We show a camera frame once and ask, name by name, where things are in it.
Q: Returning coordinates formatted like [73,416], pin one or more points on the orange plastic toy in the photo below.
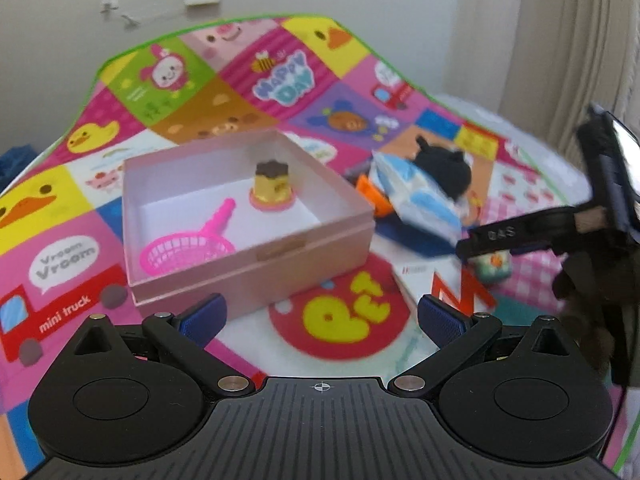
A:
[375,192]

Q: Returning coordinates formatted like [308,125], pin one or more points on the pink toy sieve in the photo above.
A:
[182,255]

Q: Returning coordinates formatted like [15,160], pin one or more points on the colourful printed play mat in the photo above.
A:
[300,105]

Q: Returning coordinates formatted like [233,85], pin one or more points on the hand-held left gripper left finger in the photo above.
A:
[205,316]

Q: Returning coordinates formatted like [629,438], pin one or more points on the white red paper card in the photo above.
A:
[435,285]

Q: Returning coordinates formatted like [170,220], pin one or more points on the white blue tissue pack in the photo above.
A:
[417,195]

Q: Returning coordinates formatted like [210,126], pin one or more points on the toy pudding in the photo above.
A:
[271,186]

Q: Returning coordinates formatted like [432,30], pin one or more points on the dark blue flat item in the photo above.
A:
[410,237]

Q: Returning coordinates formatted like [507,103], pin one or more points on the beige curtain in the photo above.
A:
[565,35]

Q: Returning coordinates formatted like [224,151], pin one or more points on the small green toy cup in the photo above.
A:
[492,267]

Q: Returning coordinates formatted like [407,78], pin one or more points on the person's right hand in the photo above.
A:
[587,305]

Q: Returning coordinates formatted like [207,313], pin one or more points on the black plush toy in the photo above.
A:
[447,167]

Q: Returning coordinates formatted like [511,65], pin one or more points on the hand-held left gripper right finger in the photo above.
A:
[442,321]

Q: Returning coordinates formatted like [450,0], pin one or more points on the pink cardboard box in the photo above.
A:
[250,265]

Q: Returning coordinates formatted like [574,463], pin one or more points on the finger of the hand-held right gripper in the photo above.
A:
[505,239]

